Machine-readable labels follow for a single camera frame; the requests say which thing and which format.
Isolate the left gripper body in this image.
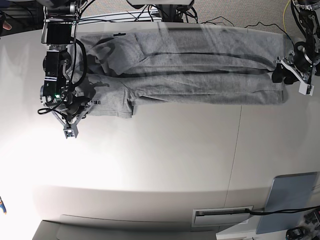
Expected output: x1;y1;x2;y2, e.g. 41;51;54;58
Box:
275;48;315;95

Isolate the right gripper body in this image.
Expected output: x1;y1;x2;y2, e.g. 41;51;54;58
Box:
39;93;101;139

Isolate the grey T-shirt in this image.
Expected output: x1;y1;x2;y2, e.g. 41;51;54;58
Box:
76;28;291;119

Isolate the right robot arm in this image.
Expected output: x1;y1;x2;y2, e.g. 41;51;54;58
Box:
37;0;99;138

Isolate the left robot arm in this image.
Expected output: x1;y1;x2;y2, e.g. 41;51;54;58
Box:
272;0;320;96

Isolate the blue grey tablet pad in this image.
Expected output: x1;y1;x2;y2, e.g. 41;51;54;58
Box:
256;172;318;235

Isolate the yellow cable on floor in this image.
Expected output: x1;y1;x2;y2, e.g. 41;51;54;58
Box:
282;0;291;32

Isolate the blue orange tool handle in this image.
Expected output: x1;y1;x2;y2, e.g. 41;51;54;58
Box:
0;197;7;215

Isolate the black camera stand base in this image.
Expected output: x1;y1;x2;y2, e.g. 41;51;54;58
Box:
126;0;198;24

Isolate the black cable on table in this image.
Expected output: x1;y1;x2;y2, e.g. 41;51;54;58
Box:
246;205;320;216

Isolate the white table cable tray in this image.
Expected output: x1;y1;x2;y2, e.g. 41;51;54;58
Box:
191;205;253;228

